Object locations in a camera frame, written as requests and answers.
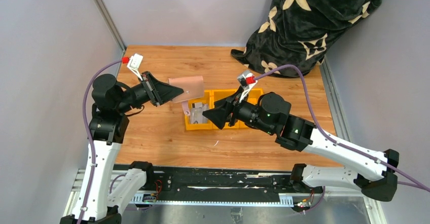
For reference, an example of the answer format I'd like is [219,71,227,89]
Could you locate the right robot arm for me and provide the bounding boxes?
[202,92,400,202]

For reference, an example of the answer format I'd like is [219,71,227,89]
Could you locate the yellow bin with silver cards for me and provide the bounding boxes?
[185,90,213,131]

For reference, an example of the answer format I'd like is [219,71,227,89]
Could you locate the black floral blanket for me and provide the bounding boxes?
[231,0,382,78]

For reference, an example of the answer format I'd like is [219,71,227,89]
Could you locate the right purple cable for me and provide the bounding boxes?
[246,64,430,194]

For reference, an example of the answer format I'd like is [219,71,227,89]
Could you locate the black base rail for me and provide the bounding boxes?
[72,163,379,207]

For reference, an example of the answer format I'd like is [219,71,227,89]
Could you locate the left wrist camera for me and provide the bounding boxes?
[127,53,144,81]

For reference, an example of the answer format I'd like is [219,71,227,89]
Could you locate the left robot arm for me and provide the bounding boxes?
[60,71,184,223]

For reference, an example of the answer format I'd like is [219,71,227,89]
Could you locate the beige leather card holder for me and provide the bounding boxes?
[168,76,204,116]

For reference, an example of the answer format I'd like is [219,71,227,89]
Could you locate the silver cards in bin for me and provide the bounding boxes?
[190,102,209,124]

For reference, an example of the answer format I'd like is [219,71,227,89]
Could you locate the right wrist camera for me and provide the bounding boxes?
[237,70,257,102]

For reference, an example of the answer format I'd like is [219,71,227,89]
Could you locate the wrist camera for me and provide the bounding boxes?
[127,53,144,81]
[237,70,257,102]

